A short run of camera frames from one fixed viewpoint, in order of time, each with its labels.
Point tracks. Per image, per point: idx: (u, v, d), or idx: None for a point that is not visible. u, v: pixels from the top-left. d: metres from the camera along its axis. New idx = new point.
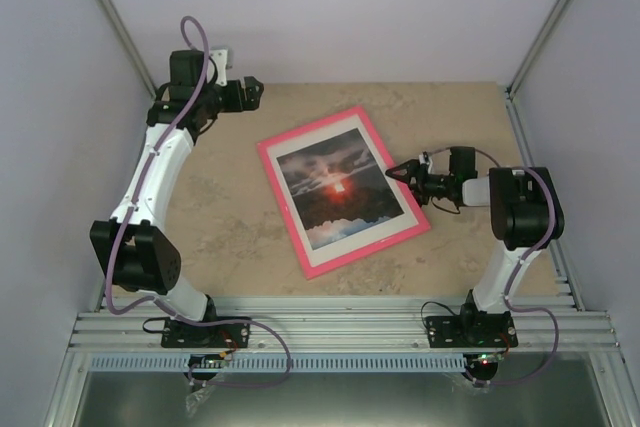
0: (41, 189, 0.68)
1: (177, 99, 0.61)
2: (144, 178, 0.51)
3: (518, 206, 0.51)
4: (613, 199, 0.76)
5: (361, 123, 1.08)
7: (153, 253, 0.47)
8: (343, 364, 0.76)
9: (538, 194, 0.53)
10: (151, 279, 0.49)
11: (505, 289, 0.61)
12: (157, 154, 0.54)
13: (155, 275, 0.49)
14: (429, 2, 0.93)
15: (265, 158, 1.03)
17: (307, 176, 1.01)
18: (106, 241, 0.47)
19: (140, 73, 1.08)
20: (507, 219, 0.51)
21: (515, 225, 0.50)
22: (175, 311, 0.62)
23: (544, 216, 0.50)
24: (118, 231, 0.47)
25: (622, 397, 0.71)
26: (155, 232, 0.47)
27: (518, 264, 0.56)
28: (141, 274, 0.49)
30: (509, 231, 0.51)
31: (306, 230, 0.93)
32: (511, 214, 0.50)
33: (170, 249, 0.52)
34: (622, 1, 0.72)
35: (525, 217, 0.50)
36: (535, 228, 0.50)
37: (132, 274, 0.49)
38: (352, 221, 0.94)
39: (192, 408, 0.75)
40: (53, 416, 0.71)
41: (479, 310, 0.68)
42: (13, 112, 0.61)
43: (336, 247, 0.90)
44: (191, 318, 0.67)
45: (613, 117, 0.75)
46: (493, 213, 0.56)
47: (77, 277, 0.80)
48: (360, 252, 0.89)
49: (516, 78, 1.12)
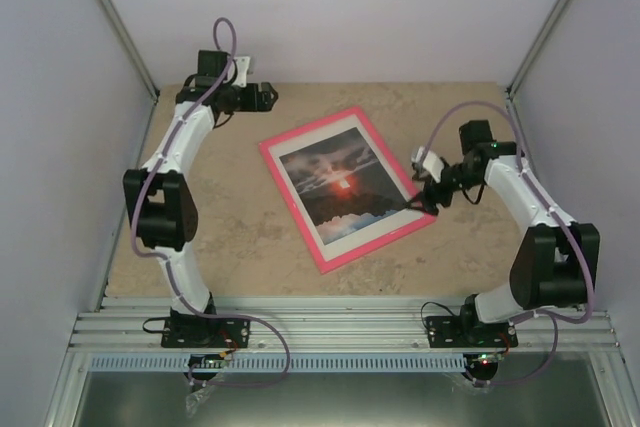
0: (42, 188, 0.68)
1: (201, 85, 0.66)
2: (172, 138, 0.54)
3: (547, 278, 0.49)
4: (614, 198, 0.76)
5: (361, 122, 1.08)
7: (179, 201, 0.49)
8: (342, 364, 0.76)
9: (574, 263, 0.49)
10: (172, 230, 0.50)
11: (512, 315, 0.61)
12: (185, 122, 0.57)
13: (179, 225, 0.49)
14: (429, 2, 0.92)
15: (268, 157, 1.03)
17: (307, 175, 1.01)
18: (135, 185, 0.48)
19: (139, 72, 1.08)
20: (532, 294, 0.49)
21: (539, 294, 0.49)
22: (180, 291, 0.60)
23: (573, 292, 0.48)
24: (148, 177, 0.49)
25: (622, 397, 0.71)
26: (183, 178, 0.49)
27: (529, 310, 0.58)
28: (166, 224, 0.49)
30: (533, 304, 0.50)
31: (317, 227, 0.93)
32: (538, 292, 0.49)
33: (191, 207, 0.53)
34: None
35: (553, 295, 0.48)
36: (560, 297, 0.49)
37: (154, 226, 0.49)
38: (360, 214, 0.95)
39: (192, 408, 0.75)
40: (53, 416, 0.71)
41: (483, 321, 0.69)
42: (12, 112, 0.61)
43: (349, 241, 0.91)
44: (194, 309, 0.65)
45: (613, 117, 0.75)
46: (517, 264, 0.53)
47: (77, 278, 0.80)
48: (367, 248, 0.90)
49: (516, 78, 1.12)
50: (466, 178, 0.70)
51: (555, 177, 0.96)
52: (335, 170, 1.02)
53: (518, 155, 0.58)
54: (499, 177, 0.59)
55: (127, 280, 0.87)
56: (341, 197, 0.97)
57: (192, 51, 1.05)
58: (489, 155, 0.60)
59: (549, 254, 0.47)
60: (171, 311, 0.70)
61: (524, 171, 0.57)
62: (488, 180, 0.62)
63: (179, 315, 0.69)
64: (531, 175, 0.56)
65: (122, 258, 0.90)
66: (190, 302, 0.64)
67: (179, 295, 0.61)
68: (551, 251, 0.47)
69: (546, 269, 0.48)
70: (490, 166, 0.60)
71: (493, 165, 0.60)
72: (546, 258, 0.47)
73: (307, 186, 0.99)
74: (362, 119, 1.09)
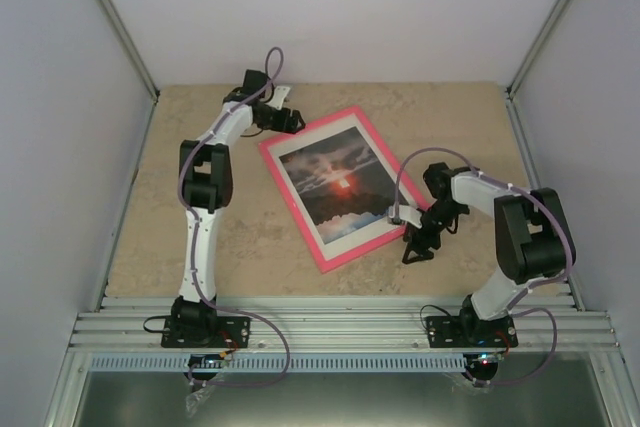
0: (42, 187, 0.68)
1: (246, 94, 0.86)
2: (222, 123, 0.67)
3: (529, 244, 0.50)
4: (613, 198, 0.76)
5: (361, 123, 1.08)
7: (221, 169, 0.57)
8: (342, 364, 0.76)
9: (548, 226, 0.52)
10: (212, 195, 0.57)
11: (508, 304, 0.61)
12: (231, 113, 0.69)
13: (219, 189, 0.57)
14: (429, 2, 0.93)
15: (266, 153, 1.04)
17: (306, 176, 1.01)
18: (187, 150, 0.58)
19: (140, 72, 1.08)
20: (517, 258, 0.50)
21: (527, 262, 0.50)
22: (194, 265, 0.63)
23: (554, 251, 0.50)
24: (198, 145, 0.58)
25: (621, 396, 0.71)
26: (228, 150, 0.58)
27: (524, 291, 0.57)
28: (207, 187, 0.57)
30: (521, 270, 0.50)
31: (318, 226, 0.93)
32: (522, 253, 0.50)
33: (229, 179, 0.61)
34: (623, 1, 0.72)
35: (535, 254, 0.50)
36: (549, 261, 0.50)
37: (198, 190, 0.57)
38: (360, 214, 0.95)
39: (192, 408, 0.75)
40: (53, 416, 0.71)
41: (481, 320, 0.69)
42: (12, 112, 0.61)
43: (349, 240, 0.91)
44: (201, 292, 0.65)
45: (613, 116, 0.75)
46: (498, 244, 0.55)
47: (77, 277, 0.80)
48: (367, 247, 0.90)
49: (516, 78, 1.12)
50: (443, 210, 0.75)
51: (554, 177, 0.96)
52: (334, 170, 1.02)
53: (472, 170, 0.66)
54: (463, 188, 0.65)
55: (127, 280, 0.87)
56: (341, 196, 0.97)
57: (192, 51, 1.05)
58: (451, 176, 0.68)
59: (517, 211, 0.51)
60: (179, 297, 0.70)
61: (481, 174, 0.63)
62: (458, 196, 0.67)
63: (182, 304, 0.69)
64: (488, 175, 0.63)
65: (122, 258, 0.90)
66: (200, 285, 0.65)
67: (193, 269, 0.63)
68: (518, 207, 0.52)
69: (523, 232, 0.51)
70: (455, 183, 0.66)
71: (454, 179, 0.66)
72: (517, 217, 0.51)
73: (307, 187, 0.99)
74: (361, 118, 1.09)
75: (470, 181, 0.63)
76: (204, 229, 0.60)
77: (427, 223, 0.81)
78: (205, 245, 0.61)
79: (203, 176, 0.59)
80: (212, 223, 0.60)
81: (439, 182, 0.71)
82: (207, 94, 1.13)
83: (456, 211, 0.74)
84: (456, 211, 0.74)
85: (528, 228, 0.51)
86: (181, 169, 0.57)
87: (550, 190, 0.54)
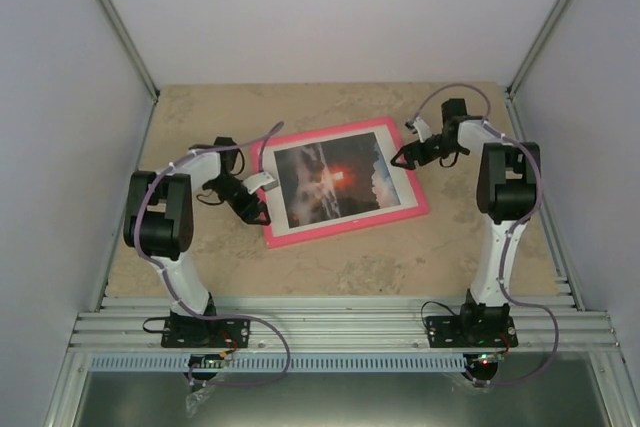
0: (42, 186, 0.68)
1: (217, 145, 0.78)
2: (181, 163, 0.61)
3: (503, 186, 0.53)
4: (613, 199, 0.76)
5: (325, 137, 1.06)
7: (180, 202, 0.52)
8: (342, 364, 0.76)
9: (524, 171, 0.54)
10: (167, 237, 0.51)
11: (499, 273, 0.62)
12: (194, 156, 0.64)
13: (174, 230, 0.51)
14: (429, 2, 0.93)
15: (267, 227, 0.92)
17: (321, 204, 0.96)
18: (142, 186, 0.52)
19: (140, 73, 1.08)
20: (489, 194, 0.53)
21: (497, 200, 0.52)
22: (178, 295, 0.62)
23: (524, 193, 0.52)
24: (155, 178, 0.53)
25: (621, 397, 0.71)
26: (189, 179, 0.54)
27: (508, 241, 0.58)
28: (161, 229, 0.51)
30: (491, 206, 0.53)
31: (380, 208, 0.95)
32: (494, 191, 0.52)
33: (188, 215, 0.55)
34: (622, 0, 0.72)
35: (507, 193, 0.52)
36: (515, 204, 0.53)
37: (152, 232, 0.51)
38: (375, 171, 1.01)
39: (192, 408, 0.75)
40: (53, 416, 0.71)
41: (479, 305, 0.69)
42: (12, 113, 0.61)
43: (404, 188, 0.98)
44: (192, 310, 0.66)
45: (612, 115, 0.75)
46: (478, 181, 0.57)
47: (77, 277, 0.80)
48: (418, 188, 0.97)
49: (516, 78, 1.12)
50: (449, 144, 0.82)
51: (554, 177, 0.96)
52: (333, 170, 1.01)
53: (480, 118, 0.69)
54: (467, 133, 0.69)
55: (127, 280, 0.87)
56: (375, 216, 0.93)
57: (192, 51, 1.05)
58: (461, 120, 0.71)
59: (500, 154, 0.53)
60: (171, 313, 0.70)
61: (486, 124, 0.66)
62: (461, 138, 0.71)
63: (179, 317, 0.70)
64: (491, 125, 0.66)
65: (122, 258, 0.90)
66: (188, 304, 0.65)
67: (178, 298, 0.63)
68: (501, 153, 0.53)
69: (500, 175, 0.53)
70: (461, 126, 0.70)
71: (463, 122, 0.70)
72: (499, 159, 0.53)
73: (334, 207, 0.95)
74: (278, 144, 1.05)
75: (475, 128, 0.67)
76: (172, 273, 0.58)
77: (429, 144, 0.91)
78: (182, 279, 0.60)
79: (156, 214, 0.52)
80: (179, 265, 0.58)
81: (449, 127, 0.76)
82: (207, 95, 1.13)
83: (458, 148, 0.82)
84: (457, 148, 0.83)
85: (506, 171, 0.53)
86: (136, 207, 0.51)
87: (534, 143, 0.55)
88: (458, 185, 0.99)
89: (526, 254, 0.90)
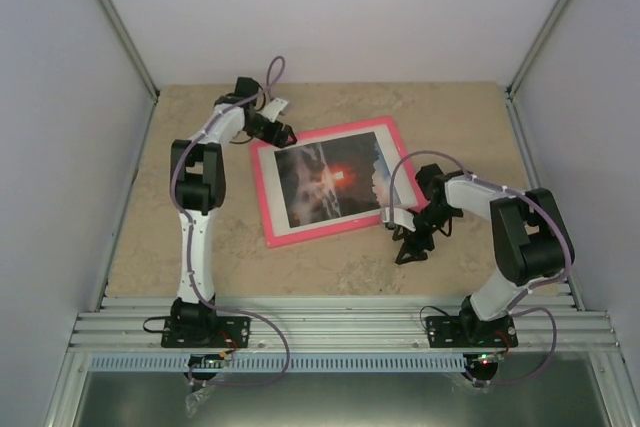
0: (42, 187, 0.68)
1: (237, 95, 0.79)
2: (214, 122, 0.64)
3: (527, 246, 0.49)
4: (614, 200, 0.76)
5: (320, 138, 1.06)
7: (213, 166, 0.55)
8: (342, 364, 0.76)
9: (544, 223, 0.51)
10: (205, 196, 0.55)
11: (507, 304, 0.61)
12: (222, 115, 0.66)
13: (212, 188, 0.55)
14: (429, 2, 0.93)
15: (267, 226, 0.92)
17: (322, 204, 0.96)
18: (178, 150, 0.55)
19: (140, 72, 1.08)
20: (515, 258, 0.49)
21: (526, 263, 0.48)
22: (191, 267, 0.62)
23: (552, 250, 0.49)
24: (189, 145, 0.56)
25: (621, 397, 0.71)
26: (221, 148, 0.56)
27: (525, 291, 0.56)
28: (200, 188, 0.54)
30: (521, 272, 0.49)
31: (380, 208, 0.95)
32: (520, 253, 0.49)
33: (221, 176, 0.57)
34: (622, 1, 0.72)
35: (533, 255, 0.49)
36: (548, 262, 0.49)
37: (189, 193, 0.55)
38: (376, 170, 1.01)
39: (192, 408, 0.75)
40: (53, 416, 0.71)
41: (482, 321, 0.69)
42: (12, 112, 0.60)
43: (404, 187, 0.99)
44: (200, 293, 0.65)
45: (612, 114, 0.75)
46: (496, 246, 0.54)
47: (77, 277, 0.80)
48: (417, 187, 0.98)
49: (516, 78, 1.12)
50: (437, 212, 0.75)
51: (555, 177, 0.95)
52: (333, 170, 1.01)
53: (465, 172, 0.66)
54: (456, 190, 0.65)
55: (127, 280, 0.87)
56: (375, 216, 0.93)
57: (192, 51, 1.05)
58: (445, 181, 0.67)
59: (512, 213, 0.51)
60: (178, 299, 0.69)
61: (474, 177, 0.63)
62: (453, 201, 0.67)
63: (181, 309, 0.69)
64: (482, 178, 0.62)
65: (122, 258, 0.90)
66: (199, 286, 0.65)
67: (190, 272, 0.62)
68: (514, 210, 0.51)
69: (520, 235, 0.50)
70: (449, 185, 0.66)
71: (447, 183, 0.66)
72: (512, 217, 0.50)
73: (334, 207, 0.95)
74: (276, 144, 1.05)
75: (464, 183, 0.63)
76: (198, 231, 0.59)
77: (420, 225, 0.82)
78: (201, 247, 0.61)
79: (195, 177, 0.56)
80: (206, 224, 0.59)
81: (433, 186, 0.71)
82: (207, 94, 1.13)
83: (448, 212, 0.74)
84: (449, 212, 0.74)
85: (524, 229, 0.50)
86: (172, 172, 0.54)
87: (545, 190, 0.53)
88: None
89: None
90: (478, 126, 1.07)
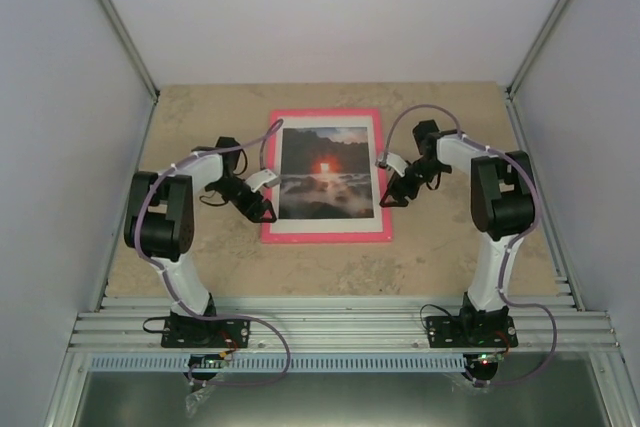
0: (42, 188, 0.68)
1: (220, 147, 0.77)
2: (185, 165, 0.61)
3: (499, 203, 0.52)
4: (613, 199, 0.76)
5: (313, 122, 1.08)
7: (179, 204, 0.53)
8: (342, 364, 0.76)
9: (518, 183, 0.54)
10: (168, 239, 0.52)
11: (497, 280, 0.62)
12: (198, 158, 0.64)
13: (174, 232, 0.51)
14: (429, 2, 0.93)
15: (371, 236, 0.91)
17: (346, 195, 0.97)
18: (145, 184, 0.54)
19: (140, 72, 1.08)
20: (486, 211, 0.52)
21: (496, 217, 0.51)
22: (178, 295, 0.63)
23: (522, 206, 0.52)
24: (158, 179, 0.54)
25: (622, 397, 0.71)
26: (190, 182, 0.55)
27: (507, 253, 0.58)
28: (161, 231, 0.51)
30: (490, 224, 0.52)
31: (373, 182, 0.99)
32: (491, 207, 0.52)
33: (187, 215, 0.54)
34: (622, 0, 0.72)
35: (504, 209, 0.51)
36: (515, 217, 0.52)
37: (152, 236, 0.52)
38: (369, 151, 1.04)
39: (192, 408, 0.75)
40: (53, 416, 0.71)
41: (479, 311, 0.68)
42: (12, 112, 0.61)
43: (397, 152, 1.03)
44: (192, 310, 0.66)
45: (611, 115, 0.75)
46: (472, 202, 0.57)
47: (77, 277, 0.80)
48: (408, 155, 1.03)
49: (516, 78, 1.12)
50: (429, 168, 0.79)
51: (556, 177, 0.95)
52: (319, 165, 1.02)
53: (458, 133, 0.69)
54: (447, 151, 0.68)
55: (127, 280, 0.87)
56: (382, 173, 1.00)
57: (192, 51, 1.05)
58: (437, 139, 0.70)
59: (490, 171, 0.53)
60: (171, 314, 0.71)
61: (464, 137, 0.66)
62: (441, 156, 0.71)
63: (182, 318, 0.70)
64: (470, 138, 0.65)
65: (122, 258, 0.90)
66: (188, 304, 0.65)
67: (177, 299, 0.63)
68: (491, 168, 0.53)
69: (495, 192, 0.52)
70: (439, 144, 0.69)
71: (438, 141, 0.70)
72: (489, 176, 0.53)
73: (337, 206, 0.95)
74: (275, 139, 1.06)
75: (453, 144, 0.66)
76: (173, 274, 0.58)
77: (412, 175, 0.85)
78: (182, 282, 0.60)
79: (158, 215, 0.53)
80: (179, 267, 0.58)
81: (428, 144, 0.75)
82: (207, 94, 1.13)
83: (439, 169, 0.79)
84: (439, 169, 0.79)
85: (498, 186, 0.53)
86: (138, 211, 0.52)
87: (523, 152, 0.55)
88: (458, 186, 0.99)
89: (526, 254, 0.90)
90: (477, 126, 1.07)
